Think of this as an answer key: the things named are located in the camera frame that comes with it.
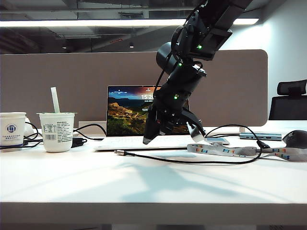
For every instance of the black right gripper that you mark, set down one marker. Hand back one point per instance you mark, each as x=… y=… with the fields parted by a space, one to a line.
x=175 y=115

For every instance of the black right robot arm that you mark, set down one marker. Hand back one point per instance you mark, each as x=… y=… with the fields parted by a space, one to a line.
x=184 y=76

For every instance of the white laptop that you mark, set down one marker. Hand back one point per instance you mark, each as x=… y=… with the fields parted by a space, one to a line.
x=124 y=115

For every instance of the black power adapter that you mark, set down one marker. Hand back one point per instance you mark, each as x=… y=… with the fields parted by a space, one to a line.
x=78 y=141

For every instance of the white drink cup green lid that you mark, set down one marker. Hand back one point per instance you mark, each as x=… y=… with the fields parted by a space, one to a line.
x=58 y=141

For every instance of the white drinking straw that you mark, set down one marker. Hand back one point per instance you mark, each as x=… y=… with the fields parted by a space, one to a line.
x=55 y=100

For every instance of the blue-grey USB hub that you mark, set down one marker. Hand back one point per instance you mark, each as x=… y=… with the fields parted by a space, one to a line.
x=273 y=136

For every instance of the ceiling light strip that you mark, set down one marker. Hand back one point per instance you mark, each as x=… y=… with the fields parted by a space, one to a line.
x=96 y=22

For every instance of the black office chair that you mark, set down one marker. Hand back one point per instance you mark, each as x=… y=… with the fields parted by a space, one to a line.
x=287 y=107

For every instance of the dark grey computer mouse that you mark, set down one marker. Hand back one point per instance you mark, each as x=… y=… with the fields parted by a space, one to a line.
x=296 y=139

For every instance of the paper cup with blue logo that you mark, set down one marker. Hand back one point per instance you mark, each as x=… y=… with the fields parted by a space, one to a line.
x=12 y=136

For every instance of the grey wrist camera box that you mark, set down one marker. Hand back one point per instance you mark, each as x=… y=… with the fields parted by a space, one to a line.
x=196 y=134

